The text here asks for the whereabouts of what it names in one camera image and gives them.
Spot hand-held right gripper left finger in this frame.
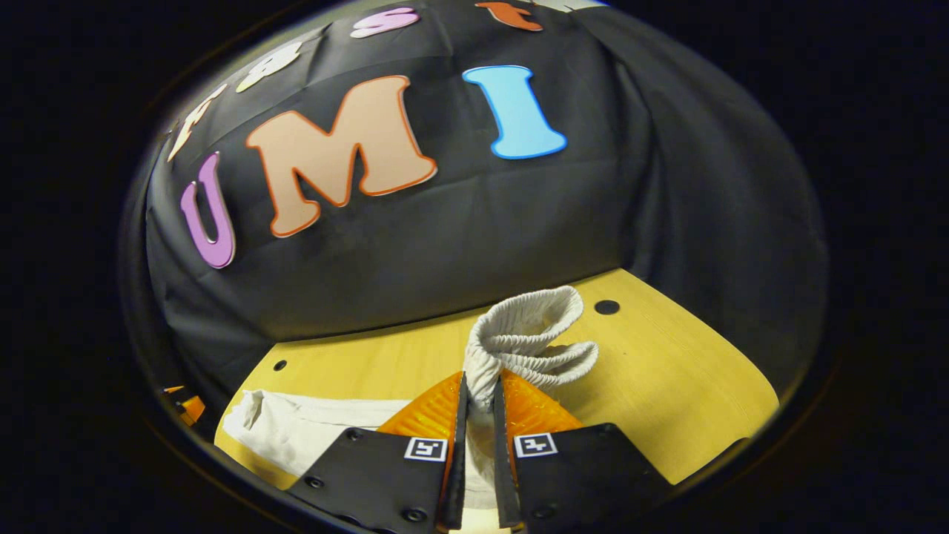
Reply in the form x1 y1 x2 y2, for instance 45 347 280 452
286 371 469 532

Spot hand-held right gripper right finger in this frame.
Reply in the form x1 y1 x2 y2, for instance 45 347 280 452
492 371 674 530

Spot white jeans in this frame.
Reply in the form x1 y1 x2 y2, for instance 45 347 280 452
222 286 600 512

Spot black backdrop cloth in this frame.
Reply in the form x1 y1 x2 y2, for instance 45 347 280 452
122 0 830 438

